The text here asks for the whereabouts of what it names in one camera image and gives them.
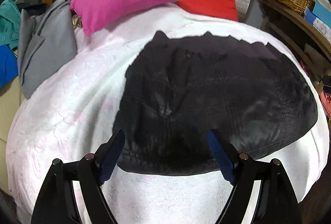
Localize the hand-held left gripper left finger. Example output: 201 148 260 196
31 129 126 224

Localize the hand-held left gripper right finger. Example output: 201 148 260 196
208 129 302 224

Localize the dark puffer jacket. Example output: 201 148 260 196
113 30 319 176

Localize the white blanket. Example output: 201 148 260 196
5 3 331 224

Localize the beige sofa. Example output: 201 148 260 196
0 76 21 147

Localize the orange cloth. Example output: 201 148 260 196
320 89 331 111

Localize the grey garment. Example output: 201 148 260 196
17 0 78 100

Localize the blue jacket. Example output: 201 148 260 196
0 44 18 88

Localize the wooden table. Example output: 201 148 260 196
255 0 331 77

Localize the white blue patterned packet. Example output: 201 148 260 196
304 8 331 39

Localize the dark navy garment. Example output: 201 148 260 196
19 3 48 17

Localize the teal garment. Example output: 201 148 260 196
0 0 22 50

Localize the blue cardboard box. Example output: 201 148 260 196
312 1 331 23

